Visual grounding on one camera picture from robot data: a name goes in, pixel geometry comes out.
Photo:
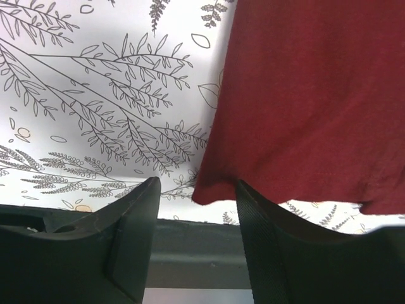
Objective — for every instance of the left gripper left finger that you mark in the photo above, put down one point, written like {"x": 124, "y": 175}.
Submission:
{"x": 57, "y": 256}

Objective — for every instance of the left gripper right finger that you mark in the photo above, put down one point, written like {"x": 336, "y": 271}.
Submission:
{"x": 292, "y": 260}

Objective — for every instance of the floral table mat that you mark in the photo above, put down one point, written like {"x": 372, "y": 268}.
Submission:
{"x": 98, "y": 96}

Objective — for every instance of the dark red t shirt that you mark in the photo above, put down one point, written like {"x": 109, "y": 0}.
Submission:
{"x": 311, "y": 105}

